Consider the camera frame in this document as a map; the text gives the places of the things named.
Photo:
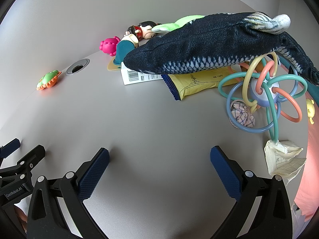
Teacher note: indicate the pastel ring rattle toy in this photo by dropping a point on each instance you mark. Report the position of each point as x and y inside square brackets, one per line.
[260, 86]

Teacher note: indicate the person's left hand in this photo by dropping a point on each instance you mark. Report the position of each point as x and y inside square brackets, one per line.
[21, 217]

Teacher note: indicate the teal base figurine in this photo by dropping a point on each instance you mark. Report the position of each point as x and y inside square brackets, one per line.
[126, 45]

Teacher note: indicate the white paper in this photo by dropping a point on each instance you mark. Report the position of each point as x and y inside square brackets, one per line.
[282, 158]

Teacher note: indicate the pink dinosaur toy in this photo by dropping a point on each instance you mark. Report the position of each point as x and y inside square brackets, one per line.
[109, 45]

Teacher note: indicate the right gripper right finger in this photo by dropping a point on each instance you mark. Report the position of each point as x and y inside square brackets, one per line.
[273, 218]

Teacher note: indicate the plaid fabric scrunchie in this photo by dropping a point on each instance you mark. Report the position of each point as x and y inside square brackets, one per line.
[242, 114]

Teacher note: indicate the silver desk cable grommet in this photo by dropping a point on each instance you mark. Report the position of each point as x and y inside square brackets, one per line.
[77, 66]

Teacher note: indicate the dark blue plush fish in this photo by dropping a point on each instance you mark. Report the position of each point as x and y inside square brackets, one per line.
[219, 40]

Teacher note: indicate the green orange turtle toy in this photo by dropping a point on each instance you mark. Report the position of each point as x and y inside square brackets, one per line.
[48, 80]

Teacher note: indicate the red dress doll figurine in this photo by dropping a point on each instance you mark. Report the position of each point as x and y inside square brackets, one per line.
[143, 30]

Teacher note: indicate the yellow plush duck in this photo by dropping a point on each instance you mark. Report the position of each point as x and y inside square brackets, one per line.
[310, 110]

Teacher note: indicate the green plush toy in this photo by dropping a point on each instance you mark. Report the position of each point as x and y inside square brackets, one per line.
[168, 27]

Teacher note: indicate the pink bed sheet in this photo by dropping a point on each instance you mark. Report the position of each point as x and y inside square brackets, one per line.
[307, 195]

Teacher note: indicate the yellow snack bag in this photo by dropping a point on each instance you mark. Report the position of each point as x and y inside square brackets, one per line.
[181, 85]

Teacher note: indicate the white barcode carton box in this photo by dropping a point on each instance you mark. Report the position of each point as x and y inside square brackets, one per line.
[132, 77]

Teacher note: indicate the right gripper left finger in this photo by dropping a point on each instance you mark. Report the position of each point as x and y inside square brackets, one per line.
[45, 217]

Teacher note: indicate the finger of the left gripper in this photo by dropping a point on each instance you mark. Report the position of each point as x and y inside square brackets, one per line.
[26, 163]
[9, 148]

